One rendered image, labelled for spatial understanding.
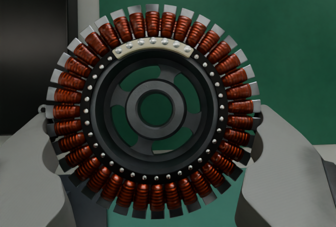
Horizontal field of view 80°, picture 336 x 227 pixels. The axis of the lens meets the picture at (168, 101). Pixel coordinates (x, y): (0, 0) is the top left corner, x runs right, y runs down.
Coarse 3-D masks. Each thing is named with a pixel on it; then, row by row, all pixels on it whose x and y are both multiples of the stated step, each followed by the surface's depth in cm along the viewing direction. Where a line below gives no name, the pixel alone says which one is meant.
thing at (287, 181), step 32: (288, 128) 9; (256, 160) 8; (288, 160) 8; (320, 160) 8; (256, 192) 6; (288, 192) 6; (320, 192) 6; (256, 224) 6; (288, 224) 6; (320, 224) 6
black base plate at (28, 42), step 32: (0, 0) 17; (32, 0) 17; (64, 0) 17; (0, 32) 17; (32, 32) 17; (64, 32) 17; (0, 64) 16; (32, 64) 17; (0, 96) 16; (32, 96) 16; (0, 128) 16
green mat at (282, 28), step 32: (128, 0) 19; (160, 0) 19; (192, 0) 19; (224, 0) 19; (256, 0) 19; (288, 0) 19; (320, 0) 19; (224, 32) 19; (256, 32) 19; (288, 32) 19; (320, 32) 19; (256, 64) 19; (288, 64) 19; (320, 64) 19; (160, 96) 19; (192, 96) 19; (256, 96) 19; (288, 96) 19; (320, 96) 19; (128, 128) 19; (320, 128) 19
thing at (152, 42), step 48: (96, 48) 10; (144, 48) 10; (192, 48) 10; (48, 96) 10; (96, 96) 11; (144, 96) 12; (240, 96) 10; (96, 144) 10; (144, 144) 12; (192, 144) 12; (240, 144) 10; (96, 192) 10; (144, 192) 10; (192, 192) 10
